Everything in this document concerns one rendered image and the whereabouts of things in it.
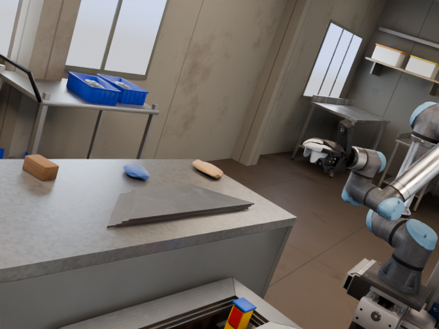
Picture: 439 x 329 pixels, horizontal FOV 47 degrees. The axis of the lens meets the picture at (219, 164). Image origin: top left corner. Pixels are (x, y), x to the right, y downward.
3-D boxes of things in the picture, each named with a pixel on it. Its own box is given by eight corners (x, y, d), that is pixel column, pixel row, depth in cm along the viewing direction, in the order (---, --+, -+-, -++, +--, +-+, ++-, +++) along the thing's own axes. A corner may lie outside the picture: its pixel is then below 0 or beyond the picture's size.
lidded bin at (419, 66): (434, 80, 895) (441, 66, 888) (430, 78, 860) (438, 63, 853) (408, 71, 916) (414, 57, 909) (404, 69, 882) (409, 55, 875)
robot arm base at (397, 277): (383, 266, 196) (393, 244, 193) (421, 286, 189) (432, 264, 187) (373, 277, 183) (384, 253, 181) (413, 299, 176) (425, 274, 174)
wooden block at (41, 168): (56, 179, 169) (59, 166, 168) (42, 181, 164) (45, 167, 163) (36, 167, 173) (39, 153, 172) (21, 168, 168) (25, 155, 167)
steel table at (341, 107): (369, 168, 960) (392, 115, 932) (332, 179, 777) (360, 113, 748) (332, 151, 996) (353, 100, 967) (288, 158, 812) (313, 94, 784)
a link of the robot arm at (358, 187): (357, 211, 167) (370, 181, 164) (334, 196, 176) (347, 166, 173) (372, 212, 172) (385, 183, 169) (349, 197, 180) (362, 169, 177)
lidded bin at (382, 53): (401, 69, 923) (407, 54, 916) (396, 66, 888) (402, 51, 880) (375, 60, 945) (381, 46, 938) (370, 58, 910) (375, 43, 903)
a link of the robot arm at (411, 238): (411, 268, 176) (428, 234, 172) (383, 247, 186) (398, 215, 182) (432, 268, 182) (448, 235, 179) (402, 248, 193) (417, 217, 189)
